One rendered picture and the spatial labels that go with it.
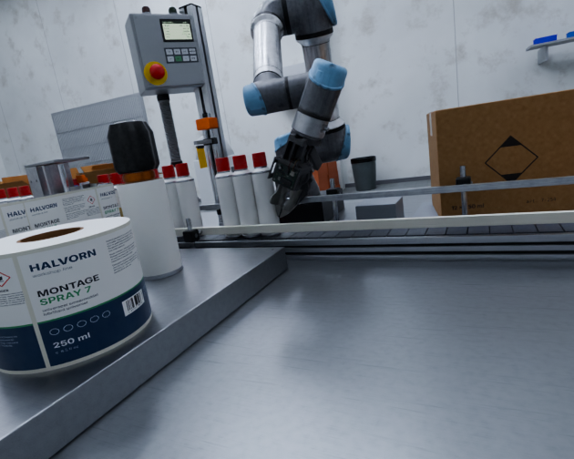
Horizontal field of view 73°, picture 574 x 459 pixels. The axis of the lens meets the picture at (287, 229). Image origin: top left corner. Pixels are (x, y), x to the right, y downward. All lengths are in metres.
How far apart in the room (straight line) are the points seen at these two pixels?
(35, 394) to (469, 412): 0.44
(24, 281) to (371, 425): 0.40
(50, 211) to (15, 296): 0.40
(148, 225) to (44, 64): 12.18
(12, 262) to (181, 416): 0.25
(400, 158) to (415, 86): 1.34
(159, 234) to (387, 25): 7.76
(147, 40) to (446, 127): 0.78
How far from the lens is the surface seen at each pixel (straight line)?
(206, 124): 1.12
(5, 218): 0.88
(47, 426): 0.49
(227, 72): 9.29
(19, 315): 0.54
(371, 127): 8.18
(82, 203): 0.96
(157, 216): 0.77
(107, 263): 0.54
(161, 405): 0.51
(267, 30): 1.17
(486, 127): 1.03
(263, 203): 0.95
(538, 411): 0.45
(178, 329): 0.59
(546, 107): 1.06
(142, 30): 1.19
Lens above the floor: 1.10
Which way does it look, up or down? 12 degrees down
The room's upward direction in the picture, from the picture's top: 9 degrees counter-clockwise
